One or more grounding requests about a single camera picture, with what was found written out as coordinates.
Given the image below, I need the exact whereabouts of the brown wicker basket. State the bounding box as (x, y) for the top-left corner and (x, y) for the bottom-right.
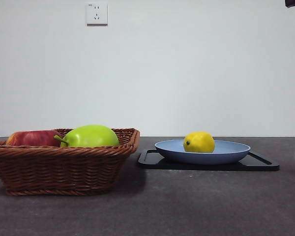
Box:
(0, 127), (141, 197)

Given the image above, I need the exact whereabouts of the red apple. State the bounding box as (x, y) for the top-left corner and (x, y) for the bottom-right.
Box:
(6, 130), (64, 148)

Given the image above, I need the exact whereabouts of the green apple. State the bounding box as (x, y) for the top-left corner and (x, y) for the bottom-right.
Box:
(54, 124), (120, 148)

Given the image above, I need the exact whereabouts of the yellow lemon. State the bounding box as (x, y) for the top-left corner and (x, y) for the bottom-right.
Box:
(183, 131), (216, 153)

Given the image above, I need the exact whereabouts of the black cutting board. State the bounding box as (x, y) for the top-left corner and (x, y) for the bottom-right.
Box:
(137, 148), (280, 172)

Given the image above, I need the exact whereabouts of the blue round plate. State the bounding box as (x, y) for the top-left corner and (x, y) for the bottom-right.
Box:
(154, 139), (251, 165)

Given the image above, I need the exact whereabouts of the white wall socket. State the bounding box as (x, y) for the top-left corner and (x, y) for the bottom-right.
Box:
(86, 2), (109, 27)

